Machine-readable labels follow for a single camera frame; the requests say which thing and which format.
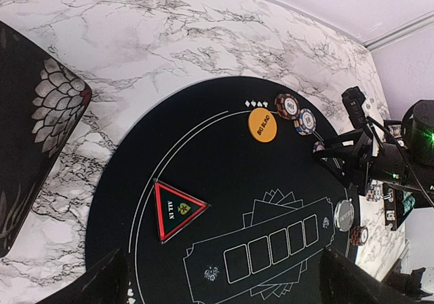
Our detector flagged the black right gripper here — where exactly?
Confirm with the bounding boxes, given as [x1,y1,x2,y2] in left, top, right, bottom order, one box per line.
[315,86,433,208]

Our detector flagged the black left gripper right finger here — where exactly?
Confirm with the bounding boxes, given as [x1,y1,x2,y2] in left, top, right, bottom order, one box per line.
[320,247,415,304]

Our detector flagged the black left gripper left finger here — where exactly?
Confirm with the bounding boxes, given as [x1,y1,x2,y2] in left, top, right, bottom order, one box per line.
[40,248,130,304]

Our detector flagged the black dealer button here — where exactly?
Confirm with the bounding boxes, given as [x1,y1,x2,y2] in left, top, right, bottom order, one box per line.
[334,199,355,232]

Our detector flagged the orange big blind button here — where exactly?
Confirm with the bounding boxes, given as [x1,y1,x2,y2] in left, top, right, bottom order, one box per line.
[248,108,277,143]

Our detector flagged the red triangular all-in marker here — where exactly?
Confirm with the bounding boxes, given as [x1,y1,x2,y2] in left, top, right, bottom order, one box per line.
[153,178,210,244]

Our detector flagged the black poker chip case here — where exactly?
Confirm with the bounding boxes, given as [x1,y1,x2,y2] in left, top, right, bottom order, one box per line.
[380,117,418,231]

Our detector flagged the round black poker mat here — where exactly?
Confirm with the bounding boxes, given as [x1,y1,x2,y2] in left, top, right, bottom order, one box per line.
[85,77,358,303]

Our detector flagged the black floral patterned pouch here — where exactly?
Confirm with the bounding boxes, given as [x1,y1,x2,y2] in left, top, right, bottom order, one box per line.
[1,23,92,257]

